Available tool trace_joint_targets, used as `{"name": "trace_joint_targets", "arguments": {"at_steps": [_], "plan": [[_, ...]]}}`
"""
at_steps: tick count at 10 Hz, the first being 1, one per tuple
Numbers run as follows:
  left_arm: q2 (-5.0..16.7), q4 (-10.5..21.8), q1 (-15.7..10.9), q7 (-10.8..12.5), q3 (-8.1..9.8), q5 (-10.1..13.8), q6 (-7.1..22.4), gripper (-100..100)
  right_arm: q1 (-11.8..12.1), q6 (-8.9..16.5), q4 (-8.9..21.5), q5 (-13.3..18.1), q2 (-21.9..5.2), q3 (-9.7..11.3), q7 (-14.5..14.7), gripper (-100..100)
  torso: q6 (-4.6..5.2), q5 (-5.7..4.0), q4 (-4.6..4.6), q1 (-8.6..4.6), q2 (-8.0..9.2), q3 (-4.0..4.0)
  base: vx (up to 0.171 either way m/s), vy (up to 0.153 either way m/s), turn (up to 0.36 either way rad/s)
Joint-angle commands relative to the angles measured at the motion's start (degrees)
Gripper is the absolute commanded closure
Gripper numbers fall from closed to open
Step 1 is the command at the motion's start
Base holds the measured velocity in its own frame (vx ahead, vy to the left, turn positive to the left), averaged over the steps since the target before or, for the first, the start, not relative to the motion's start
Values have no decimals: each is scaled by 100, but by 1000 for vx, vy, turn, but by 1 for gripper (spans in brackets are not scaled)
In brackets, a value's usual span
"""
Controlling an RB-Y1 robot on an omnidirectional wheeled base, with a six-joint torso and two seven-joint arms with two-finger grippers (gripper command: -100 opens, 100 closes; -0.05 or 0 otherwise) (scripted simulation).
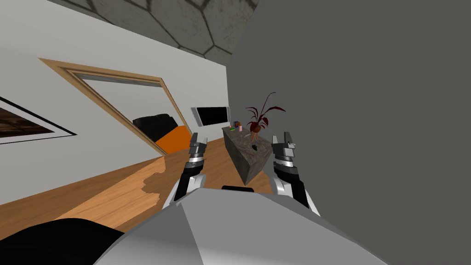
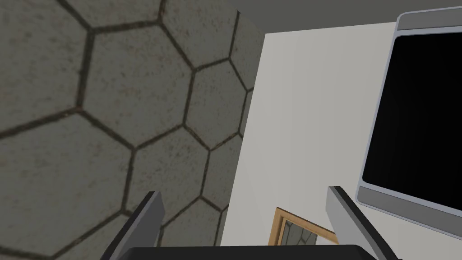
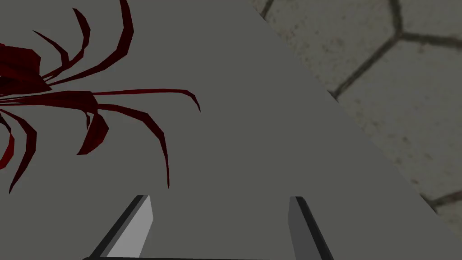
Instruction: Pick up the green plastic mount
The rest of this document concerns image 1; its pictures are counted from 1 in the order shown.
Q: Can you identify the framed brown wall picture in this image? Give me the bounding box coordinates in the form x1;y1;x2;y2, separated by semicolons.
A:
0;96;78;145

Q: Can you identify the black and orange sofa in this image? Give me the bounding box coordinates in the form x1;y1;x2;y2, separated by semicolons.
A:
132;113;193;155

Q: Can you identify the black wall television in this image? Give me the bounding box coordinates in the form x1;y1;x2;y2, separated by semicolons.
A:
190;106;231;128

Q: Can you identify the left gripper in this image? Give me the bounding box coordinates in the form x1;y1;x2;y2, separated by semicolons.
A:
188;132;208;161

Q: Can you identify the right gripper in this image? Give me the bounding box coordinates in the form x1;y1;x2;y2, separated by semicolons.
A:
271;131;297;161

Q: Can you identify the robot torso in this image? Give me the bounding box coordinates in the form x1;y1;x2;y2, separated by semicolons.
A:
93;185;388;265

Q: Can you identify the grey stone sideboard with plant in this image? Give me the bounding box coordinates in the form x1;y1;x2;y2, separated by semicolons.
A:
221;92;287;186

